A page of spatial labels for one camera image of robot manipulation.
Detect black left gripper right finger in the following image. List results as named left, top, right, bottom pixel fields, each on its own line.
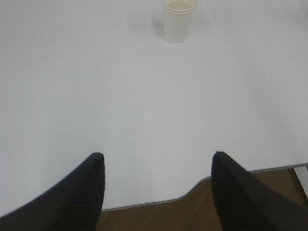
left=211, top=152, right=308, bottom=231

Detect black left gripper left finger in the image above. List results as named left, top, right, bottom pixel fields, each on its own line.
left=0, top=153, right=105, bottom=231

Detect white paper cup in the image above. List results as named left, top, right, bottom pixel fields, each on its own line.
left=162, top=0, right=197, bottom=43

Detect white table leg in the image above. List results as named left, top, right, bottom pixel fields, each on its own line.
left=294, top=166, right=308, bottom=197

